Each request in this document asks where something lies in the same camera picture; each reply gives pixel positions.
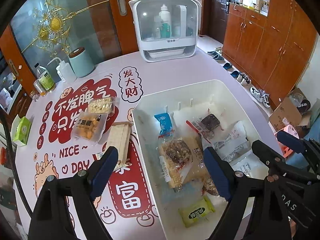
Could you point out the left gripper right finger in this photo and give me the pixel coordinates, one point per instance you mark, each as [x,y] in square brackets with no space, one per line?
[268,219]

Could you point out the dark chocolate clear packet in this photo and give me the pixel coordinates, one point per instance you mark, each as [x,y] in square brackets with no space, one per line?
[205,126]

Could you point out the teal canister with lid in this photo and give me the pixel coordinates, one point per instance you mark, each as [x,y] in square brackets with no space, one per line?
[81,62]

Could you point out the blue slippers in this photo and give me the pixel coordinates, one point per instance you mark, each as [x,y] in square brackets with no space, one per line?
[218,57]

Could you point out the orange puffed snack bag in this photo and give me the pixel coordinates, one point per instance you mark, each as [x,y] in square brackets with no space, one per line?
[89,126]

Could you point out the white red cracker packet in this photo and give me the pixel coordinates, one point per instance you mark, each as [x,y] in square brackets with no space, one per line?
[98,156]

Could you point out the cardboard box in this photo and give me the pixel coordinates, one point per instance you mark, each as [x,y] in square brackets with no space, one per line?
[294,110]

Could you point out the wooden cabinet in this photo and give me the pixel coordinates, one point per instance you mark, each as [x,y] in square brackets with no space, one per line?
[273,50]

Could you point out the large yellow bread bag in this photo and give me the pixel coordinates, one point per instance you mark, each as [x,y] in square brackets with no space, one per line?
[194,170]

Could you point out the white squeeze bottle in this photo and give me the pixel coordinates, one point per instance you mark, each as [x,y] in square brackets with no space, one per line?
[64,70]

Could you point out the clear nut mix packet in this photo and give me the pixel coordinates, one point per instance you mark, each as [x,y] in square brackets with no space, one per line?
[209,187]

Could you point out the green label glass bottle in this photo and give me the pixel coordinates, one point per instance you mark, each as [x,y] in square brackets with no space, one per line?
[45,78]

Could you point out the beige wafer pack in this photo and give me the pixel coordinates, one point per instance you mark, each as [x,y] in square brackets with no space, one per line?
[118,137]

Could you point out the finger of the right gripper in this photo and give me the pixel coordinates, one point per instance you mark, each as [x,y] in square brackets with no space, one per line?
[267,155]
[293,143]

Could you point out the white puffed cracker packet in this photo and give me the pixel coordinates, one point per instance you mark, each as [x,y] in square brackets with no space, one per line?
[103,106]

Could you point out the small glass cup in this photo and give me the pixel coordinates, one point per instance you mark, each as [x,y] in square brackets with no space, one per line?
[34,95]

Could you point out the white countertop sterilizer cabinet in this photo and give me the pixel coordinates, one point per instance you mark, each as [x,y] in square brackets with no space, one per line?
[166,29]

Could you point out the brown grey snack packet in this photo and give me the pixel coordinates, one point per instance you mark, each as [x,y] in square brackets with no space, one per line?
[177,151]

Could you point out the orange liquid jar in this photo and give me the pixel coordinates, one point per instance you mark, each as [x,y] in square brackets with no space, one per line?
[39,87]

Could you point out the white orange snack pouch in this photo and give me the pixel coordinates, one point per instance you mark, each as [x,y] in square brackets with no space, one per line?
[235,149]

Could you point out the green snack packet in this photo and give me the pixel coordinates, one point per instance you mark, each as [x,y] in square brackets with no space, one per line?
[192,214]

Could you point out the printed pink tablecloth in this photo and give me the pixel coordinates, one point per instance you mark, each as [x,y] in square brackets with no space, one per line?
[126,207]

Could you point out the white plastic bin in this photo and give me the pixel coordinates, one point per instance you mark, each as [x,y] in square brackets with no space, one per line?
[181,103]

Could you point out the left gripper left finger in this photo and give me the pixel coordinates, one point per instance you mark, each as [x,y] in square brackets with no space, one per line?
[51,218]

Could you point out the green tissue box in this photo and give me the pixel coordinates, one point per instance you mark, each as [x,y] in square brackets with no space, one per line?
[20,129]

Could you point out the pink plastic stool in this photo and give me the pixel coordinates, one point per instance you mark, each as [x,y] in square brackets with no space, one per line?
[291,130]

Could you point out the blue foil snack packet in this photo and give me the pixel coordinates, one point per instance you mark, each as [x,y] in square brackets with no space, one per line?
[166,126]

